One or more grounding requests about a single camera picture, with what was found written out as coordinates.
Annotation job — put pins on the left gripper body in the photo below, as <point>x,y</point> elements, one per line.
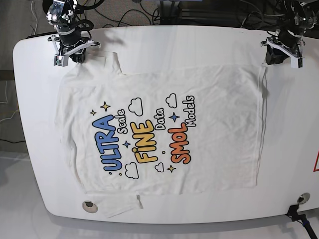
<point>285,43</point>

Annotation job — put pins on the white printed T-shirt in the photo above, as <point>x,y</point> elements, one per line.
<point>184,131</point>

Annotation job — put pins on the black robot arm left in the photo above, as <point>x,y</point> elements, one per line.
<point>298,14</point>

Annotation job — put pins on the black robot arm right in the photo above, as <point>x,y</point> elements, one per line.
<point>63,16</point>

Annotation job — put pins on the red white warning sticker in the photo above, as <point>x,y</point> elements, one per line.
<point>316,166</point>

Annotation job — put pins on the left table grommet hole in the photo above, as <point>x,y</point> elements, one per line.
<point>89,207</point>

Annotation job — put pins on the table grommet hole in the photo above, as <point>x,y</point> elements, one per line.
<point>303,198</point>
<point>89,207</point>

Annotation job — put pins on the right table grommet hole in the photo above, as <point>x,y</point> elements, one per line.
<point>303,198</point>

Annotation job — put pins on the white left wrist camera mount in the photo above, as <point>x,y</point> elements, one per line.
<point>277,52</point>

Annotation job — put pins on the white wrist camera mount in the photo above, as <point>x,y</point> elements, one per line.
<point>62,60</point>
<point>277,52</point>

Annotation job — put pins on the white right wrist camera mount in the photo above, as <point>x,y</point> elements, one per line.
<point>62,60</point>

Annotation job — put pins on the black clamp with cable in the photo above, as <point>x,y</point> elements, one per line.
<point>302,219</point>

